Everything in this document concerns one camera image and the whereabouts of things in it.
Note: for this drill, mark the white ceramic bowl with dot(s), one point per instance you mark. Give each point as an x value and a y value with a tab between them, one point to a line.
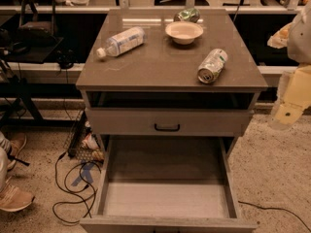
183	32

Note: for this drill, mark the clear plastic water bottle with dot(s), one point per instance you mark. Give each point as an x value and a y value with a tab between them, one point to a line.
123	42

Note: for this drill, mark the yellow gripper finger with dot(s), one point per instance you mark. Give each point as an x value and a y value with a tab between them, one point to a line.
280	38
283	116

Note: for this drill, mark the tan sneaker near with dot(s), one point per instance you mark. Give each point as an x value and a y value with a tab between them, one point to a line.
13	199

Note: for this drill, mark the black wire basket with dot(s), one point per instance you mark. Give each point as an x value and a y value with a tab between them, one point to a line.
81	143

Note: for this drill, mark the grey drawer cabinet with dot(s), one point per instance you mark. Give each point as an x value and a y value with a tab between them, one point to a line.
163	75

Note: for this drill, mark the blue tape cross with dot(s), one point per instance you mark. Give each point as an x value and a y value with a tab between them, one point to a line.
85	174

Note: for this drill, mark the tan sneaker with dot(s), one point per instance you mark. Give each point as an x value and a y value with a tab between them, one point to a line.
18	142
13	199

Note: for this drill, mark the tan sneaker far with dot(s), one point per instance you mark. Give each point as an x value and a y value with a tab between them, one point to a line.
18	142

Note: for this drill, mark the closed drawer with black handle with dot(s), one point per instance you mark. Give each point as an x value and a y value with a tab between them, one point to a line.
160	122

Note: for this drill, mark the crushed green soda can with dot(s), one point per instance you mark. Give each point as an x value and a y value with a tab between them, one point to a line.
190	15

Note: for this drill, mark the silver green 7up can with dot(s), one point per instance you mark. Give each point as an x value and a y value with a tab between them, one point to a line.
212	65

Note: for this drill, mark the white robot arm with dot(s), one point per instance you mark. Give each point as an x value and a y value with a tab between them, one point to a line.
298	46

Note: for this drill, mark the open grey drawer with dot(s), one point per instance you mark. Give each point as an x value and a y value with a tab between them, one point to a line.
166	185

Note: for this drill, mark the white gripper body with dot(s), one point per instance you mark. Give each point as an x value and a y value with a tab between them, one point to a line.
300	44

